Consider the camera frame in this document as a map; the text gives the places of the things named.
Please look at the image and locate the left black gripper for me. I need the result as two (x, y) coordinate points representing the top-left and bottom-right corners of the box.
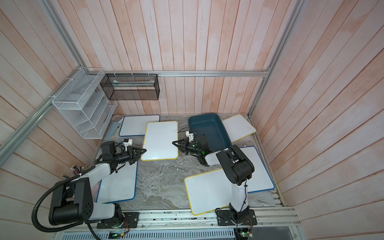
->
(113, 146), (147, 165)

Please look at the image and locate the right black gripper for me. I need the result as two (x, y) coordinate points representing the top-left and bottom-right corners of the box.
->
(173, 139), (203, 157)

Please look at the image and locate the yellow-framed whiteboard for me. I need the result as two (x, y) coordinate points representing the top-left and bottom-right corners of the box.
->
(184, 169), (232, 216)
(223, 115), (257, 143)
(141, 121), (179, 162)

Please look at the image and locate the blue-framed whiteboard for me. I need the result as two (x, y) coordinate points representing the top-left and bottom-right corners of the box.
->
(119, 115), (160, 137)
(97, 162), (138, 204)
(204, 147), (275, 195)

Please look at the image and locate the teal plastic storage box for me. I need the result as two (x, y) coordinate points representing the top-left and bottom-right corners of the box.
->
(188, 113), (232, 152)

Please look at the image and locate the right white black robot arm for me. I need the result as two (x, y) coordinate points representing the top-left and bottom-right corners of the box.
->
(172, 132), (255, 214)

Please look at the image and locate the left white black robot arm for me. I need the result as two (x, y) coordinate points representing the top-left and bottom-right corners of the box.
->
(49, 139), (147, 227)

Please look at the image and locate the black mesh basket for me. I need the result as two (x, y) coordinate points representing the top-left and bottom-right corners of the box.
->
(100, 73), (160, 101)

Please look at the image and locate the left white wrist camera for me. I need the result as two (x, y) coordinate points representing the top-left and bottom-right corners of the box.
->
(121, 139), (133, 147)

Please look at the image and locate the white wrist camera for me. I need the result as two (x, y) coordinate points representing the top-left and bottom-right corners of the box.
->
(186, 131), (195, 142)
(121, 139), (133, 147)

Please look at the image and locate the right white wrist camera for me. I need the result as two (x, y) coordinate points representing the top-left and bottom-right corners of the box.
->
(186, 131), (195, 142)

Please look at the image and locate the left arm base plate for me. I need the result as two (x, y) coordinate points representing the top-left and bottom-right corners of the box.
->
(97, 212), (140, 229)

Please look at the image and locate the white wire mesh shelf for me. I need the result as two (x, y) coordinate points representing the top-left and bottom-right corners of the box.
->
(52, 68), (117, 140)

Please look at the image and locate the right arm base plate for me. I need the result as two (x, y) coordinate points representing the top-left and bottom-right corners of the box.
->
(215, 208), (258, 227)

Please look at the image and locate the black corrugated cable conduit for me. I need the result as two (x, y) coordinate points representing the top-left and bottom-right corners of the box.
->
(31, 175), (88, 233)

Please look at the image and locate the aluminium mounting rail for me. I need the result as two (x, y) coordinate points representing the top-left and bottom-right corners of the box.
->
(50, 206), (302, 240)

